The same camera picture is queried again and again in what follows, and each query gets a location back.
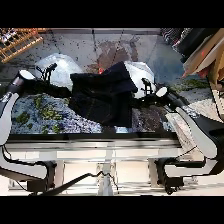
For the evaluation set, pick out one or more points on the dark blue garment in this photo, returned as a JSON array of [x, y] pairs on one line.
[[100, 96]]

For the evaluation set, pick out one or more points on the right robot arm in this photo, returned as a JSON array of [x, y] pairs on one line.
[[200, 135]]

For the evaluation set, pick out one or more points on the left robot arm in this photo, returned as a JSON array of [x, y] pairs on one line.
[[7, 113]]

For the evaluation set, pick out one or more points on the wooden rack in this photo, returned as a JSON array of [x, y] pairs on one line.
[[17, 44]]

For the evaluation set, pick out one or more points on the silver frame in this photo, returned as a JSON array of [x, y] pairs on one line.
[[106, 145]]

